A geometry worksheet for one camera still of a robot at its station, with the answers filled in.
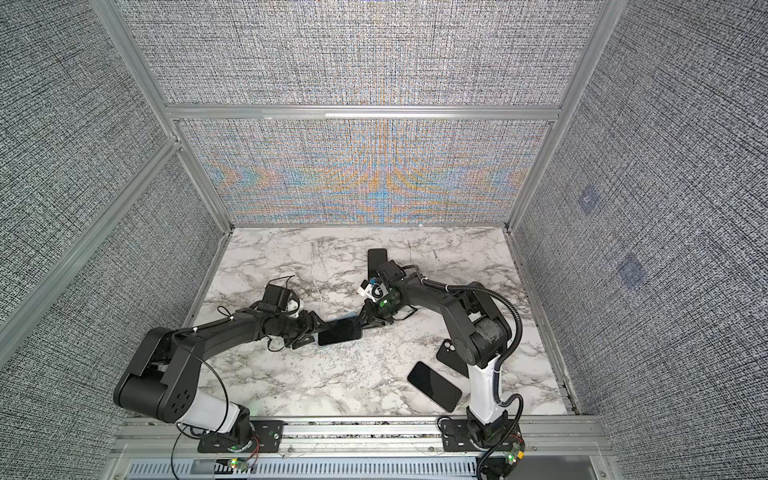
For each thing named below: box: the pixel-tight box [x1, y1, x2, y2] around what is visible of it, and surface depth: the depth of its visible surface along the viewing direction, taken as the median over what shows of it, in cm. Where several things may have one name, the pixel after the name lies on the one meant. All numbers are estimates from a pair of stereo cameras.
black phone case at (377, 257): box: [368, 248, 388, 281], surface depth 112 cm
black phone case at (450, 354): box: [436, 338, 469, 379], surface depth 90 cm
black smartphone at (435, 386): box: [407, 361, 462, 413], surface depth 83 cm
